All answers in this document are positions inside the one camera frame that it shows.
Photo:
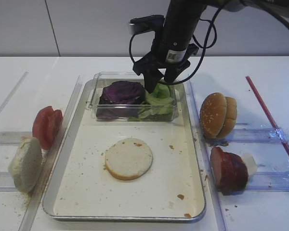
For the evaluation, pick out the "clear holder upper left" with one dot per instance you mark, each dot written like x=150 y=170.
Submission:
x=12 y=137

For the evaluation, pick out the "plain bun half right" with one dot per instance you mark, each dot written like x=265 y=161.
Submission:
x=230 y=118

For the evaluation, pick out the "bun bottom on tray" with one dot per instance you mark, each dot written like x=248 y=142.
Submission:
x=128 y=159

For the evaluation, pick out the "clear holder upper right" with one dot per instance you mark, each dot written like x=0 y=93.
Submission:
x=262 y=135

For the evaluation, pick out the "clear rail right of tray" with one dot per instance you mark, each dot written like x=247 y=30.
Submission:
x=208 y=178

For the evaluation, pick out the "clear holder lower left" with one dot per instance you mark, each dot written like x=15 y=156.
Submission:
x=6 y=183

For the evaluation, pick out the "clear holder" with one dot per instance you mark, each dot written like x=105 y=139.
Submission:
x=262 y=135
x=269 y=181
x=6 y=183
x=12 y=137

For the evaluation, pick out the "red plastic strip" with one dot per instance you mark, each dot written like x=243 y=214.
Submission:
x=266 y=111

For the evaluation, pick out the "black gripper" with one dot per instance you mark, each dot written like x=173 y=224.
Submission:
x=154 y=70

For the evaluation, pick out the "purple cabbage leaves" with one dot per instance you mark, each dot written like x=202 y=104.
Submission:
x=123 y=92

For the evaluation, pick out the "white cheese slice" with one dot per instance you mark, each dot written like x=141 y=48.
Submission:
x=250 y=163

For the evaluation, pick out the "rear tomato slice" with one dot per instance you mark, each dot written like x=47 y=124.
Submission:
x=55 y=123

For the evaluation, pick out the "silver metal tray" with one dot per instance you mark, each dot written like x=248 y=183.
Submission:
x=81 y=188

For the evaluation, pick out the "clear far left rail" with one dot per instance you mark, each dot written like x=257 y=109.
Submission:
x=13 y=90

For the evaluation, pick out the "clear plastic container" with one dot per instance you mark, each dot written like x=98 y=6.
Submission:
x=115 y=112

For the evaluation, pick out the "green lettuce leaves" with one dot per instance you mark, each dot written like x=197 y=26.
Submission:
x=158 y=105

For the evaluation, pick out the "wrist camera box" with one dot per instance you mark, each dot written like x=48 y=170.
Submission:
x=146 y=24

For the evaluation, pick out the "front tomato slice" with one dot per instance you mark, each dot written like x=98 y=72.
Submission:
x=40 y=126

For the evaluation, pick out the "upright bun half left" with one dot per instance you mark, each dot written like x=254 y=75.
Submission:
x=26 y=165

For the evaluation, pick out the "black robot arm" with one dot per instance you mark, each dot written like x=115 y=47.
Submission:
x=171 y=46

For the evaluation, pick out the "clear holder lower right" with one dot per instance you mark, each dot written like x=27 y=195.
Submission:
x=269 y=181

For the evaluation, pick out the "tomato slice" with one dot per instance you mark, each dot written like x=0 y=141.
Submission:
x=40 y=126
x=55 y=123

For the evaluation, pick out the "sesame bun top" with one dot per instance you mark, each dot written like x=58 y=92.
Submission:
x=212 y=114

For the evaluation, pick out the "sliced dark meat patties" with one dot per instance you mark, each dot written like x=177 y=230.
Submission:
x=229 y=170

